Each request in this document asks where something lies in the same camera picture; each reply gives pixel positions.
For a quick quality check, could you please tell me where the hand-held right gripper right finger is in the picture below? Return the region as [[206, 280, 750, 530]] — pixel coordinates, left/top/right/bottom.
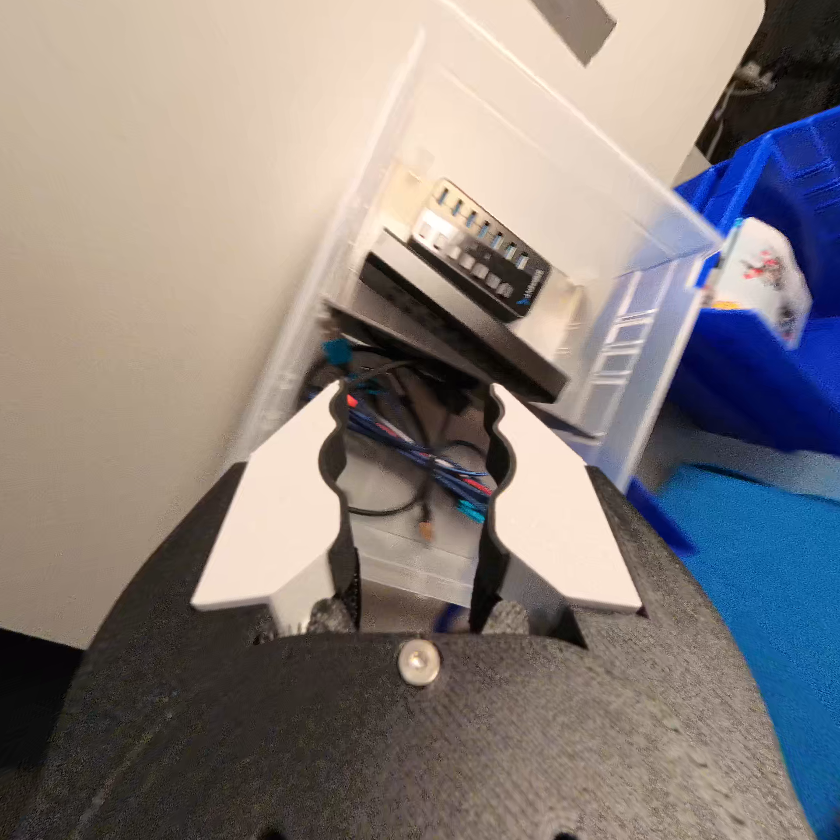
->
[[469, 384, 644, 634]]

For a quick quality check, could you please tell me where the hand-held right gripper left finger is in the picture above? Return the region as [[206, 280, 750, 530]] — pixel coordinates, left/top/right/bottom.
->
[[190, 381, 362, 627]]

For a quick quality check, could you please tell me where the black cable orange plug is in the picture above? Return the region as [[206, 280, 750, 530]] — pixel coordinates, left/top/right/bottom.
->
[[344, 367, 473, 547]]

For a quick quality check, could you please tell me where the dark blue braided cable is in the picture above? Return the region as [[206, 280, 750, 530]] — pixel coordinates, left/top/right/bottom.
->
[[344, 407, 493, 524]]

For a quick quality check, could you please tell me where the blue plastic bin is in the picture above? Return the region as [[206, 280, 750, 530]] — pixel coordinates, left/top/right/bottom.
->
[[626, 108, 840, 559]]

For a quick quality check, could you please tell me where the black silver USB hub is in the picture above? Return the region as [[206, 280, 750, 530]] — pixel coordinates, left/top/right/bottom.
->
[[406, 177, 553, 324]]

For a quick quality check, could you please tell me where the clear plastic bin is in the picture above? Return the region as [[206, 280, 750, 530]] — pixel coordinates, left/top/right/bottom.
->
[[236, 26, 726, 608]]

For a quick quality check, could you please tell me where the black bin divider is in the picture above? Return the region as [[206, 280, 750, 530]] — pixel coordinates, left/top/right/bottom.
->
[[325, 298, 571, 439]]

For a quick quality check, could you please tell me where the white printed packet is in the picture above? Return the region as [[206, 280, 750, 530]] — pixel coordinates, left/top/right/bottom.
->
[[686, 217, 813, 349]]

